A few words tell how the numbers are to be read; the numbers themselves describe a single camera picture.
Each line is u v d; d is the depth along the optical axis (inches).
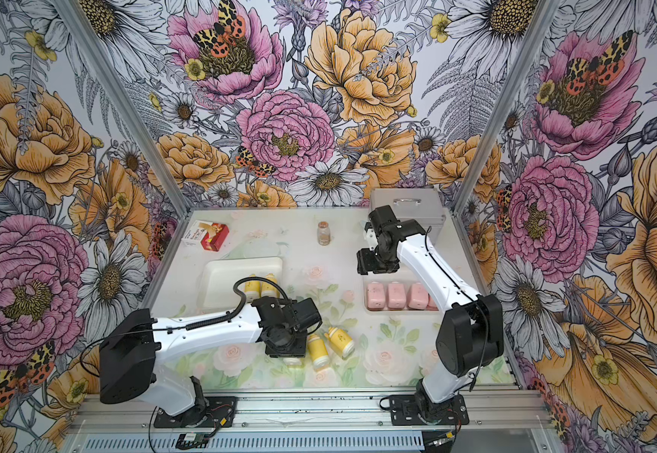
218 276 40.9
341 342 30.8
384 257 27.7
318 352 30.0
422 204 40.2
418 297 34.7
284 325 23.1
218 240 42.5
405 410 29.2
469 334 17.4
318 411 30.0
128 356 16.5
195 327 18.8
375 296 35.0
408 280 37.8
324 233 42.3
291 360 30.5
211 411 28.9
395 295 34.9
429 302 34.5
